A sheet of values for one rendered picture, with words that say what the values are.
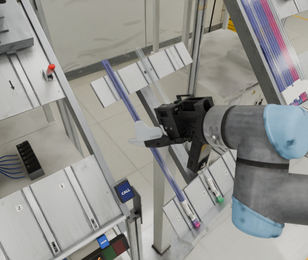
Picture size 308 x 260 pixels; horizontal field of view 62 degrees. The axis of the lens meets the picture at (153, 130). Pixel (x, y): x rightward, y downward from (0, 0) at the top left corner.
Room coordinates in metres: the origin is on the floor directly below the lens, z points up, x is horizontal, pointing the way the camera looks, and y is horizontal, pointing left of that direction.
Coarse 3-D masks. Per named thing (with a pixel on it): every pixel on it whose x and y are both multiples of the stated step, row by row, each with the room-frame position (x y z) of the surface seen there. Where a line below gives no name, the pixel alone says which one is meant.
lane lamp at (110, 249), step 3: (111, 246) 0.31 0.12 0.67; (105, 249) 0.30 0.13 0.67; (108, 249) 0.30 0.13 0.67; (111, 249) 0.30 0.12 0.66; (105, 252) 0.29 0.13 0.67; (108, 252) 0.29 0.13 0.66; (111, 252) 0.29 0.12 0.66; (114, 252) 0.30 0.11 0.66; (105, 255) 0.29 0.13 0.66; (108, 255) 0.29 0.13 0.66; (111, 255) 0.29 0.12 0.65; (114, 255) 0.29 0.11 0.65; (108, 258) 0.28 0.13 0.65; (111, 258) 0.28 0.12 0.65
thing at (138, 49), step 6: (138, 48) 0.67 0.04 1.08; (138, 54) 0.66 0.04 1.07; (144, 60) 0.65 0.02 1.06; (144, 66) 0.64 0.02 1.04; (150, 66) 0.65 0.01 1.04; (150, 72) 0.63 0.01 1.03; (150, 78) 0.63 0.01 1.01; (156, 78) 0.62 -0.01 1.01; (156, 84) 0.61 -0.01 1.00; (162, 90) 0.60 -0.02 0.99; (162, 96) 0.59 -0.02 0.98; (168, 102) 0.58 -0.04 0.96; (186, 144) 0.52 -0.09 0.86; (204, 168) 0.47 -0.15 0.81; (204, 174) 0.46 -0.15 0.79; (216, 198) 0.42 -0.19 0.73
